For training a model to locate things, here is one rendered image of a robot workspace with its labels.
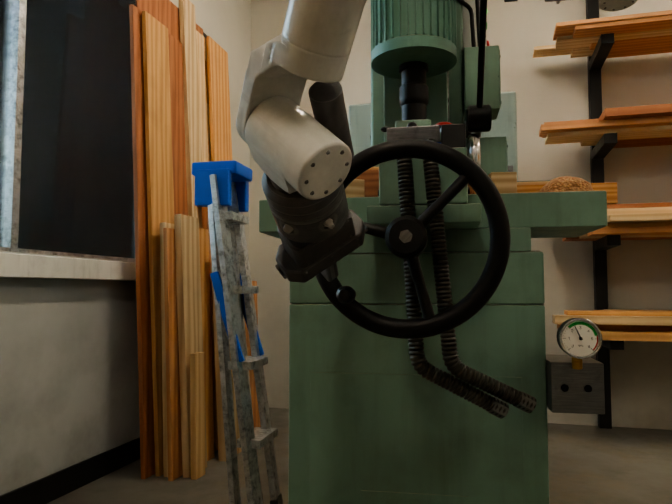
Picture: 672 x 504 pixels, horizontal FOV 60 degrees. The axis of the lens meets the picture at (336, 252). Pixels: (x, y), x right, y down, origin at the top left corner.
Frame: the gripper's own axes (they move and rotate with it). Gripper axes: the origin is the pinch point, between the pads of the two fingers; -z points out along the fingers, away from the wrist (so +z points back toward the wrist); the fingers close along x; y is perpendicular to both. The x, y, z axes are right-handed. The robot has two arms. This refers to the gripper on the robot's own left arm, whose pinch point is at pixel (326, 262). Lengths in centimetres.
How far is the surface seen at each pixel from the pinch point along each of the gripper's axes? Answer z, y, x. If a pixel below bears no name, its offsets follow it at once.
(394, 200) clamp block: -8.3, 8.1, 17.1
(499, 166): -37, 20, 53
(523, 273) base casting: -22.3, -9.2, 29.9
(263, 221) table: -17.4, 26.2, 0.1
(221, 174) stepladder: -71, 96, 9
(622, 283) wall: -228, 29, 172
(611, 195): -28, -5, 58
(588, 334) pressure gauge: -21.7, -23.5, 29.2
